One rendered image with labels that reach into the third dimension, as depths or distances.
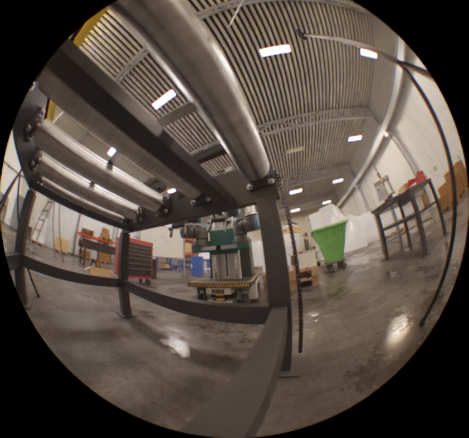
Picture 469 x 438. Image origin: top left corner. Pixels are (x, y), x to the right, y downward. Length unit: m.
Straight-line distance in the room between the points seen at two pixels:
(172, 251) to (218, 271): 4.08
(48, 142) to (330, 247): 3.21
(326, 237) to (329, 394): 2.44
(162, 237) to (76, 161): 5.14
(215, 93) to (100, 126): 0.31
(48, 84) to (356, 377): 1.17
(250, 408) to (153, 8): 0.52
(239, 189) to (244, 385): 0.62
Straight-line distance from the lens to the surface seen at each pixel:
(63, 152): 0.70
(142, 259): 3.06
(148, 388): 0.69
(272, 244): 0.48
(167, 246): 5.61
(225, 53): 7.99
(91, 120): 0.45
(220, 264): 1.75
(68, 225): 10.72
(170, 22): 0.31
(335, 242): 2.74
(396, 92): 10.51
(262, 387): 0.22
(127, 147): 0.45
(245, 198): 0.58
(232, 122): 0.34
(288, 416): 0.57
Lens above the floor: 0.51
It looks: 25 degrees up
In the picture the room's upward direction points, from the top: 5 degrees counter-clockwise
